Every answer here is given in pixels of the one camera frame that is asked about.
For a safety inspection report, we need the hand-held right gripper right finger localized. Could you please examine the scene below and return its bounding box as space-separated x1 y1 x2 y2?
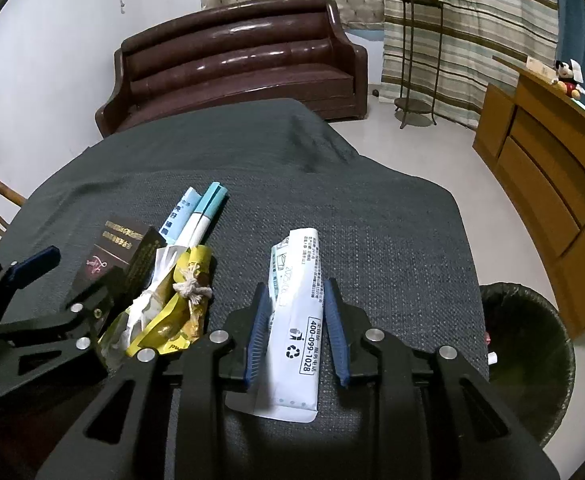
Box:
322 277 560 480

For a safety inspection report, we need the wooden cabinet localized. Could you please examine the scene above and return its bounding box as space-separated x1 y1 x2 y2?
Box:
472 55 585 341

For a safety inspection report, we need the striped curtain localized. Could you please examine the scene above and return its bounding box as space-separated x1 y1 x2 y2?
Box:
381 0 560 131

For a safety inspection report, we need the yellow wrapper with string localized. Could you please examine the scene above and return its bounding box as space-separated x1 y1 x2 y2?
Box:
97 244 216 361

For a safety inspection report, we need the dark brown leather sofa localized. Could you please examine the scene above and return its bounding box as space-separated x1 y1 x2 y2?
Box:
95 0 369 138

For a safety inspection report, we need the bin with black liner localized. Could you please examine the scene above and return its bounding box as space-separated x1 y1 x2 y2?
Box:
478 282 576 448

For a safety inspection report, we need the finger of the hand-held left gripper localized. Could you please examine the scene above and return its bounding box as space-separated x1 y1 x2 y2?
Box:
0 245 62 328
0 282 123 405

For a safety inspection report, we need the blue printed paper packet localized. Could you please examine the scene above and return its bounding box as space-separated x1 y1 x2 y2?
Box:
158 187 203 248

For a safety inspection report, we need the mouse plush toy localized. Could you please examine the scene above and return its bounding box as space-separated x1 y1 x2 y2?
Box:
552 59 585 101

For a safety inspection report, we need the light blue white box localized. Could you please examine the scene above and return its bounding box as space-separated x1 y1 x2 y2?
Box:
175 181 230 256

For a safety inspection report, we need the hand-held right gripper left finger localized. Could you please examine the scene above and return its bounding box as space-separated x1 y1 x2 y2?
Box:
35 282 273 480

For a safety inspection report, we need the white carton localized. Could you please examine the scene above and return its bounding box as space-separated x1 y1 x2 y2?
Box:
225 227 332 423

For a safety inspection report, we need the black cardboard box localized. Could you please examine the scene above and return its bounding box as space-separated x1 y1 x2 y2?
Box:
70 215 169 311

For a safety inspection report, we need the dark grey tablecloth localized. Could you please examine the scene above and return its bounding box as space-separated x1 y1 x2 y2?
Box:
0 97 490 480

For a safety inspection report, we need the black metal plant stand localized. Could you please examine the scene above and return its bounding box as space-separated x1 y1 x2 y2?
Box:
393 0 445 130

